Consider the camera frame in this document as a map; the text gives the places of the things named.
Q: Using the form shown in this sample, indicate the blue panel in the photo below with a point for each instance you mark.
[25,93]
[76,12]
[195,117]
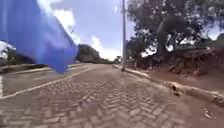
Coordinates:
[36,33]

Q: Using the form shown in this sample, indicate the brown earth bank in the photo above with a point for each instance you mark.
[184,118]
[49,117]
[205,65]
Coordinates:
[200,78]

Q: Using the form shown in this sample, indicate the grey brick paved road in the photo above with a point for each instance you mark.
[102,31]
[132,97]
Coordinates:
[100,100]

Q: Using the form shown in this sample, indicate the pale concrete kerb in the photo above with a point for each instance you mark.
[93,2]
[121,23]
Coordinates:
[193,90]

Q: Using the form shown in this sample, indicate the distant dark trees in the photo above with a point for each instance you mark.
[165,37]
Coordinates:
[88,55]

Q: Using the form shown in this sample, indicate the grey pole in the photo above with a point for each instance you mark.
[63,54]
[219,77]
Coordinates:
[124,33]

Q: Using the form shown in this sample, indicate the large dark tree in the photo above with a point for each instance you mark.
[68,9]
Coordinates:
[166,30]

